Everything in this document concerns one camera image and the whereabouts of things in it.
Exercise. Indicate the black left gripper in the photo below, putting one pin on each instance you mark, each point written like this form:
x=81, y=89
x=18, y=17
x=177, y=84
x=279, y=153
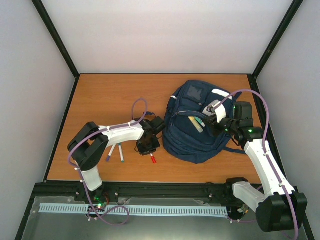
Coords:
x=143, y=152

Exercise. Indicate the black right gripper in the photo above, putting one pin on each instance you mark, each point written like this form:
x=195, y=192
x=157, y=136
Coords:
x=213, y=124

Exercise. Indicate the red capped white marker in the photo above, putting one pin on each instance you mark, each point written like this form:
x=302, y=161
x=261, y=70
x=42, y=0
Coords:
x=153, y=159

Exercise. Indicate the green capped white marker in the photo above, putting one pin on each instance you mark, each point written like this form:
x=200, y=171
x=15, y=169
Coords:
x=121, y=154

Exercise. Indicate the navy blue student backpack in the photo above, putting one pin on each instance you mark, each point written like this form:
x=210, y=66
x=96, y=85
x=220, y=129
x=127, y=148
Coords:
x=180, y=137

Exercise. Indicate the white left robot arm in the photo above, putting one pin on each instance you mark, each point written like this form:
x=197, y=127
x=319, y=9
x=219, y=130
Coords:
x=88, y=146

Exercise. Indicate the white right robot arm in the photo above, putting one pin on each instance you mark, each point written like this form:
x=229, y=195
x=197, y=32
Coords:
x=279, y=207

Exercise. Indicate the purple capped white marker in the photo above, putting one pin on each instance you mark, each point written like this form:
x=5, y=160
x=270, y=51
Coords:
x=110, y=152

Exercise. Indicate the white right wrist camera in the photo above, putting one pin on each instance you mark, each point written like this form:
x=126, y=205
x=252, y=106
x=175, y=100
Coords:
x=215, y=109

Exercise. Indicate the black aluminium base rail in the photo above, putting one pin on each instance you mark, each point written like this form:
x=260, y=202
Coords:
x=212, y=193

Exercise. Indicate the light blue slotted cable duct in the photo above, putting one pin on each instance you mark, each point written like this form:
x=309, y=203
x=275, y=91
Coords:
x=136, y=210

